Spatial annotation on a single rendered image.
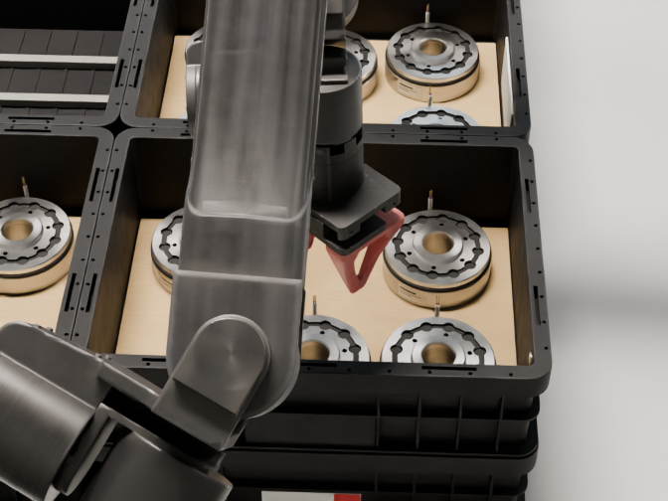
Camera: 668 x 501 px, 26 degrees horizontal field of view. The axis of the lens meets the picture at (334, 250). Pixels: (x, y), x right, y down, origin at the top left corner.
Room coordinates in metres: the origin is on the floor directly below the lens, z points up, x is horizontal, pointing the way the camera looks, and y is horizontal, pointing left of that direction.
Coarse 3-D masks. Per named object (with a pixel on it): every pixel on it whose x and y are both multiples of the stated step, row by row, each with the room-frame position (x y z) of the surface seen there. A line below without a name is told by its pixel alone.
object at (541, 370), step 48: (384, 144) 1.04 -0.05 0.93; (432, 144) 1.04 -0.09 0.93; (480, 144) 1.04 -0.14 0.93; (528, 144) 1.04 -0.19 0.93; (528, 192) 0.98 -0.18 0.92; (96, 240) 0.91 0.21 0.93; (528, 240) 0.91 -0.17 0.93; (96, 288) 0.85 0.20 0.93; (528, 288) 0.85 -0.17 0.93; (336, 384) 0.75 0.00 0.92; (384, 384) 0.75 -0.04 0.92; (432, 384) 0.75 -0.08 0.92; (480, 384) 0.75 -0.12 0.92; (528, 384) 0.75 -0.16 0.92
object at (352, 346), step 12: (312, 324) 0.87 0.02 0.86; (324, 324) 0.87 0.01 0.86; (336, 324) 0.87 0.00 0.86; (348, 324) 0.87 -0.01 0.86; (336, 336) 0.85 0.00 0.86; (348, 336) 0.86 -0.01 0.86; (360, 336) 0.85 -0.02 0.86; (348, 348) 0.84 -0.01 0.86; (360, 348) 0.84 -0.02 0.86; (348, 360) 0.83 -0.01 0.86; (360, 360) 0.83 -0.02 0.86
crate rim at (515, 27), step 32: (512, 0) 1.29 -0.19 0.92; (512, 32) 1.21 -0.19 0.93; (512, 64) 1.16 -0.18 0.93; (128, 96) 1.11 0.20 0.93; (128, 128) 1.06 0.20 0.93; (384, 128) 1.06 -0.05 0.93; (416, 128) 1.06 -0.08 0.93; (448, 128) 1.06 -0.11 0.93; (480, 128) 1.06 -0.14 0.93; (512, 128) 1.06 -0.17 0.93
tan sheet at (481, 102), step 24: (384, 48) 1.32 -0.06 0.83; (480, 48) 1.32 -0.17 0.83; (168, 72) 1.27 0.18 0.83; (384, 72) 1.27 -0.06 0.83; (480, 72) 1.27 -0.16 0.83; (168, 96) 1.23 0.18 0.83; (384, 96) 1.23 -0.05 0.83; (480, 96) 1.23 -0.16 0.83; (384, 120) 1.19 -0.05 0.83; (480, 120) 1.19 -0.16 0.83
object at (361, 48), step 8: (352, 32) 1.30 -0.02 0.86; (352, 40) 1.29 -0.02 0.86; (360, 40) 1.29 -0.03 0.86; (352, 48) 1.27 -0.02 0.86; (360, 48) 1.27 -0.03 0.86; (368, 48) 1.27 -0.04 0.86; (360, 56) 1.26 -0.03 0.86; (368, 56) 1.26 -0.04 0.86; (376, 56) 1.26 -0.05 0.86; (368, 64) 1.25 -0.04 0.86; (368, 72) 1.23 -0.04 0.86
